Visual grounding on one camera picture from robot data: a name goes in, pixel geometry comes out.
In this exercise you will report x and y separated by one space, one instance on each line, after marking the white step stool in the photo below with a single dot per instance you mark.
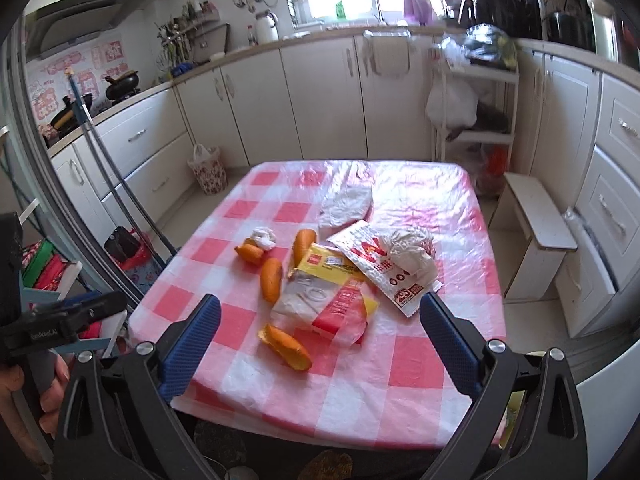
537 220

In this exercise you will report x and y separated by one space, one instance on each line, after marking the chrome kitchen faucet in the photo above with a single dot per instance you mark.
376 0

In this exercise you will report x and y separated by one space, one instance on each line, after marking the red floor bag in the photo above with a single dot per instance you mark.
127 250

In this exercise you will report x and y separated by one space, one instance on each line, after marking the blue cloth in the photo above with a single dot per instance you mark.
182 70

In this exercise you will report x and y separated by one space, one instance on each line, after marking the clear plastic wrapper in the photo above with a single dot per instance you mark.
347 207

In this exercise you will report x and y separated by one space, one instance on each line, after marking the white hanging door bin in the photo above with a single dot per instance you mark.
387 55

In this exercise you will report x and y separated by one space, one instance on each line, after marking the dark sauce bottle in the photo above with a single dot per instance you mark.
251 36

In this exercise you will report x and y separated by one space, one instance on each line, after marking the green dish soap bottle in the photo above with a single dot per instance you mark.
341 9

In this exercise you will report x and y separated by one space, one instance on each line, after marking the white electric water boiler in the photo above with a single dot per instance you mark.
604 27

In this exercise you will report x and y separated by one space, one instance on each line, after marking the floral slipper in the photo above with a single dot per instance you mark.
331 466

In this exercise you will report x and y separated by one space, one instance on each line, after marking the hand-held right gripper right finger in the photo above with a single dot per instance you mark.
450 347

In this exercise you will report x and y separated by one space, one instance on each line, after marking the white trolley rack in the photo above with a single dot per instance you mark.
500 75

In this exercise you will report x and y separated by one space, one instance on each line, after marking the red checkered plastic tablecloth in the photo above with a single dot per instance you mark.
240 320

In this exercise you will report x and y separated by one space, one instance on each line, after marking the white kitchen base cabinets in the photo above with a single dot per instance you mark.
320 100

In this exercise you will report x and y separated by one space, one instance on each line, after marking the red white paper bag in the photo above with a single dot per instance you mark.
400 285

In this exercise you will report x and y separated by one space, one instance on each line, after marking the grey cutting board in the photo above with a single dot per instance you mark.
210 45

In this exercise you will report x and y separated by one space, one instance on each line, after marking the orange peel piece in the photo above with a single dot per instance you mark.
287 347
271 280

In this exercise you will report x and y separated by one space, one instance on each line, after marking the white refrigerator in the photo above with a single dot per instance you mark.
617 410

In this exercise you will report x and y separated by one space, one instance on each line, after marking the black trolley pan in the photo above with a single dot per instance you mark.
485 120

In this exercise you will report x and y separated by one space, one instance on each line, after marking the yellow green plastic bin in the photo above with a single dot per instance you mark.
515 415

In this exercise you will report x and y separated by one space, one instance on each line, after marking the person's left hand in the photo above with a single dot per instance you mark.
56 390

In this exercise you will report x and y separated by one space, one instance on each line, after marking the white counter shelf rack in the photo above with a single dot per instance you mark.
537 0

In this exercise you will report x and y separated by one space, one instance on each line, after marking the yellow red snack packet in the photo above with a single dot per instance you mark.
320 300

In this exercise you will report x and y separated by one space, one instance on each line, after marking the white tissue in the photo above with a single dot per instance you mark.
264 238
410 252

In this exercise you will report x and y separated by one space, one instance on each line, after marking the range hood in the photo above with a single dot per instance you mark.
85 15

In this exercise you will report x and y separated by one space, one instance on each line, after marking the small orange bread roll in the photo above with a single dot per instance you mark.
249 254

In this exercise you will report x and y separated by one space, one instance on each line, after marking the floral waste basket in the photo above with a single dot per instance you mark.
210 172

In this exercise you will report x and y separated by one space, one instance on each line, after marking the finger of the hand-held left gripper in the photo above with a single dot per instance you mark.
97 310

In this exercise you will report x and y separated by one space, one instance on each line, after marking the black wok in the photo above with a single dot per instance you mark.
122 85

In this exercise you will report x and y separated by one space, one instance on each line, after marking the red green cloth pile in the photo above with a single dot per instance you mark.
45 265

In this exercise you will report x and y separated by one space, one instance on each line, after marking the grey sliding door frame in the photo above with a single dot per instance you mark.
50 170

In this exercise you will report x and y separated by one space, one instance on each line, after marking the white thermos jug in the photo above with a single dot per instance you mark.
266 27

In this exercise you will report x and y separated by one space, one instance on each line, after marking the pink wall stickers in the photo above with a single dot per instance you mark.
100 60

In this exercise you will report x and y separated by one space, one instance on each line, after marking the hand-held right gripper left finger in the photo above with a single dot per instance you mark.
190 350

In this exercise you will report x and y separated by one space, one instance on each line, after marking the black rice cooker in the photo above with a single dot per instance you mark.
570 30

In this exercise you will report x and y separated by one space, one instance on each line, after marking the black frying pan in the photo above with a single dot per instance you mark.
70 115

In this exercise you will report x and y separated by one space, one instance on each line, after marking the red plastic bag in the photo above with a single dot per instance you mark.
496 170

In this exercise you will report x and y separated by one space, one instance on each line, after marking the blue white shelf rack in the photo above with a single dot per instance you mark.
50 295

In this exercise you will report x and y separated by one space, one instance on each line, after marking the wall utensil rack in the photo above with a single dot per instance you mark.
182 35

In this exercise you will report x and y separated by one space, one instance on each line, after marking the white plastic bag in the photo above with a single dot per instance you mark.
450 102

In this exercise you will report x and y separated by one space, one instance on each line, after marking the purple bag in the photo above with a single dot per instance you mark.
419 7

